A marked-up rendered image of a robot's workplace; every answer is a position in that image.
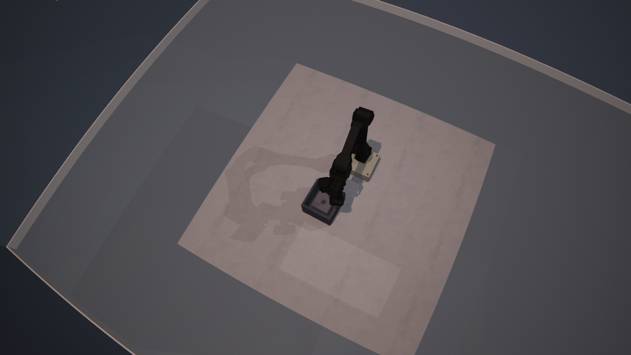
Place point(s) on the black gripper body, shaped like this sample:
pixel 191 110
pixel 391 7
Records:
pixel 339 200

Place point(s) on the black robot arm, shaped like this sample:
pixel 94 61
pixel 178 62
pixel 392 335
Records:
pixel 355 144

